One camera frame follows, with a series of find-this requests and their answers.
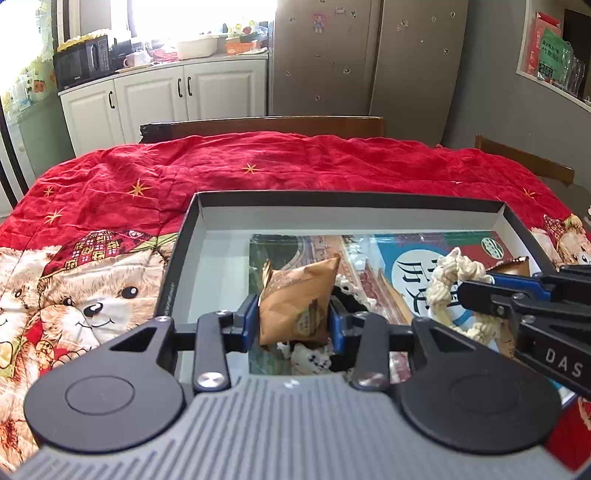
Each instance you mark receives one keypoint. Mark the black kettle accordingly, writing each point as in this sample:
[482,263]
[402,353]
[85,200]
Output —
[121,50]

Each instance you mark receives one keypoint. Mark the white crochet lace piece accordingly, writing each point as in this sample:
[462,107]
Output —
[353,281]

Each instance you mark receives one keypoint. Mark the white black spotted plush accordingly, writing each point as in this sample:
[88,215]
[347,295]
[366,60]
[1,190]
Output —
[311,360]

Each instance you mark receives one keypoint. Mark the doll fridge sticker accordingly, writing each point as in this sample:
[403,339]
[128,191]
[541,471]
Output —
[319,21]

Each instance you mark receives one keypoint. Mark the green gift box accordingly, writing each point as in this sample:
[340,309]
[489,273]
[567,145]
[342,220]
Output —
[554,55]

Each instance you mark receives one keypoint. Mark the short wooden chair back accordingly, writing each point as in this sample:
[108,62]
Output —
[521,159]

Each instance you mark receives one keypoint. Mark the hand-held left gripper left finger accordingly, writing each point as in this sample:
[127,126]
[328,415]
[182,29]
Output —
[247,323]

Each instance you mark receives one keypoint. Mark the silver refrigerator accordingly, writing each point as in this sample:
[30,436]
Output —
[369,69]

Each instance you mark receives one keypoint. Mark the white mug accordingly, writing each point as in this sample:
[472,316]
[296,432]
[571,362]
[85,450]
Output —
[135,59]

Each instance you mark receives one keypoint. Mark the yellow cloth on microwave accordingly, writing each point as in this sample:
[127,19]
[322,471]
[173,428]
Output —
[83,40]

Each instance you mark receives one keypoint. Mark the clear drinking glasses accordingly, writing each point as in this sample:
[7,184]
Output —
[575,76]

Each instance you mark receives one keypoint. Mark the illustrated picture book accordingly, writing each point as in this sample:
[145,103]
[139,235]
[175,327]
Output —
[397,258]

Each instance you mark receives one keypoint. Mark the black microwave oven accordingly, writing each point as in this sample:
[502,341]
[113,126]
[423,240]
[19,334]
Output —
[81,62]

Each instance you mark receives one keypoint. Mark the white plastic container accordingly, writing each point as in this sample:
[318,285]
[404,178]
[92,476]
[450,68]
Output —
[197,47]

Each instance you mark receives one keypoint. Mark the white kitchen cabinet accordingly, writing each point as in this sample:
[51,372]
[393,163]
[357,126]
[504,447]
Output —
[152,101]

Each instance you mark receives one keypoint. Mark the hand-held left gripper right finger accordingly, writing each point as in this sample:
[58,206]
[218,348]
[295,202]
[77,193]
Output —
[336,327]

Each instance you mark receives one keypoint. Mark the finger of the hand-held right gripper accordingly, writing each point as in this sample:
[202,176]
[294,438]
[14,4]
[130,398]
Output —
[489,300]
[517,280]

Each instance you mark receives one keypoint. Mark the black cardboard box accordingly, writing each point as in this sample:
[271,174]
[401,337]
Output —
[323,217]

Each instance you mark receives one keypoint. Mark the long wooden chair back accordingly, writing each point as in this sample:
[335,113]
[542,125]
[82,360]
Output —
[277,125]

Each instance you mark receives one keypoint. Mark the brown snack packet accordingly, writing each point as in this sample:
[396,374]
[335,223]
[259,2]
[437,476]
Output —
[295,300]
[510,268]

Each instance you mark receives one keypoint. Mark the red bear printed blanket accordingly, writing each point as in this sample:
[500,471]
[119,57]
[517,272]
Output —
[277,161]

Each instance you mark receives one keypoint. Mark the orange bowl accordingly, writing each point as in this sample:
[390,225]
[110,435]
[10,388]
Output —
[244,47]

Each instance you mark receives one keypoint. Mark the red gift box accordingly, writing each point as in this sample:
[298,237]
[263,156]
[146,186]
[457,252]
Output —
[538,41]

